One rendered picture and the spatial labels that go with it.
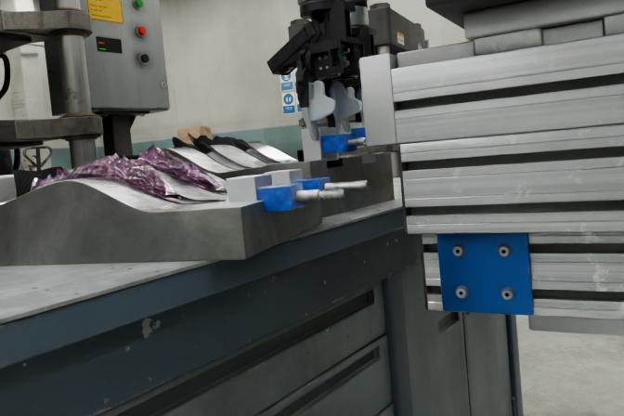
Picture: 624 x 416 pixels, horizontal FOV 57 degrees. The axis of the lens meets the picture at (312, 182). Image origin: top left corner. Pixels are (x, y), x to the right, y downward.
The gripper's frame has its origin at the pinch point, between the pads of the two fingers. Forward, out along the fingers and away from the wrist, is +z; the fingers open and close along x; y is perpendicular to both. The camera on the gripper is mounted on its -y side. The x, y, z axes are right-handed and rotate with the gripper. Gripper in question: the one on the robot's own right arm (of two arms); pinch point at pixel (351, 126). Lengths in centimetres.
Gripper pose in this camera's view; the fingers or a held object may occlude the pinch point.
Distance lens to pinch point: 125.8
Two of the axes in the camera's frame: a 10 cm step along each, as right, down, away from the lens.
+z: 0.9, 9.9, 0.5
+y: 8.1, -0.4, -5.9
